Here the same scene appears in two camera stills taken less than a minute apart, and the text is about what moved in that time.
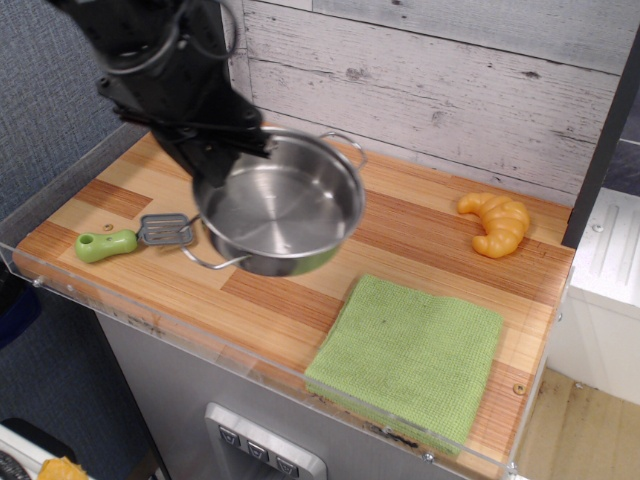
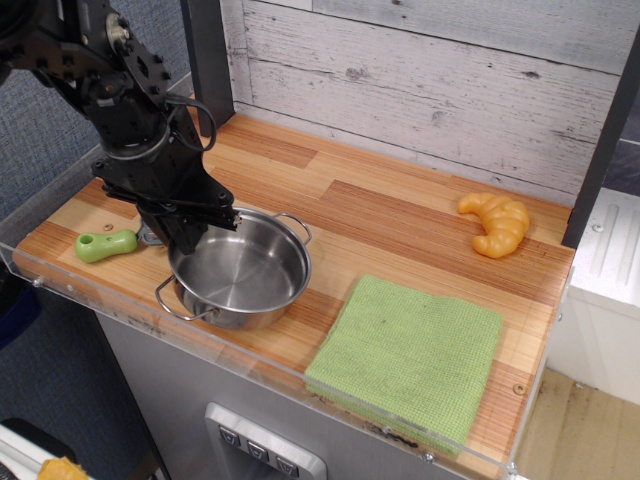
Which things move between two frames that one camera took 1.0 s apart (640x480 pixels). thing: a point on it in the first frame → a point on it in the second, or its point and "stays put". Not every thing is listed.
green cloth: [416, 364] stays put
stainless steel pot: [284, 212] → [246, 276]
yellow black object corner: [62, 469] stays put
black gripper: [178, 89] → [166, 168]
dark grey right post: [599, 167] stays put
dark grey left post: [217, 99] stays put
